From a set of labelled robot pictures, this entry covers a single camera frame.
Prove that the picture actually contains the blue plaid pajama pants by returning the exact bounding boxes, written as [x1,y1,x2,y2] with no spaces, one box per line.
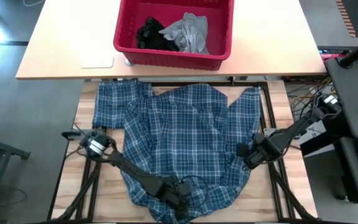
[92,78,155,130]

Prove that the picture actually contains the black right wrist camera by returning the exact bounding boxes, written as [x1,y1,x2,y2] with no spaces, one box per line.
[236,142,250,158]

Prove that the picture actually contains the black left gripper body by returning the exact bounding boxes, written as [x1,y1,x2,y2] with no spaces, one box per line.
[154,175,190,209]

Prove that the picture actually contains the black aluminium table frame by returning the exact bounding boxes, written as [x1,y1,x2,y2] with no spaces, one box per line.
[47,77,323,224]

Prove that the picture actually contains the black side desk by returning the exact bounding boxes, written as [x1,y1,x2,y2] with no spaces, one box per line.
[325,57,358,139]

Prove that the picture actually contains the light wooden desk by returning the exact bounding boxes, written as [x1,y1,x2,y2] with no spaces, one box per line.
[16,0,328,80]

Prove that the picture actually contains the yellow cable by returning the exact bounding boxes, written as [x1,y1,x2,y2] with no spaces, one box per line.
[287,77,337,103]

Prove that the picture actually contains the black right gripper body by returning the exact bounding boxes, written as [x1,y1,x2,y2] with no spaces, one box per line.
[244,133,284,170]

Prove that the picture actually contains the white cardboard box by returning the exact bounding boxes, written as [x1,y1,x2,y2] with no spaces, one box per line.
[299,121,328,146]

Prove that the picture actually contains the red electronic device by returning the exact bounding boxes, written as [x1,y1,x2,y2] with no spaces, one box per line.
[318,48,347,62]

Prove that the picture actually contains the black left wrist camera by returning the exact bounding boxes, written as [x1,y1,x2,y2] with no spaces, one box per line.
[178,180,193,197]

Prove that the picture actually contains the red plastic laundry bin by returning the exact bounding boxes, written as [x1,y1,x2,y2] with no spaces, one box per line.
[112,0,236,72]

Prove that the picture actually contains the small black bar-shaped object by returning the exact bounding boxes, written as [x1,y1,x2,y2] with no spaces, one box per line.
[61,130,82,140]

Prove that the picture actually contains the grey crumpled garment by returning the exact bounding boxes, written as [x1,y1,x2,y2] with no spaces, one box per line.
[158,12,211,55]

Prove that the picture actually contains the black crumpled garment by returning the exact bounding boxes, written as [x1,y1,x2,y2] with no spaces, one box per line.
[135,17,181,52]

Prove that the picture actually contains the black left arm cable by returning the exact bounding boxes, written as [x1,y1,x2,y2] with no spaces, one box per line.
[180,175,209,206]

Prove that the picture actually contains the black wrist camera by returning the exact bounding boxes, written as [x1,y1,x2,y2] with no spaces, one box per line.
[236,142,250,158]
[178,180,193,197]

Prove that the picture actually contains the blue plaid garment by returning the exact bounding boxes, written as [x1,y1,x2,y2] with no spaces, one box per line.
[121,83,262,224]

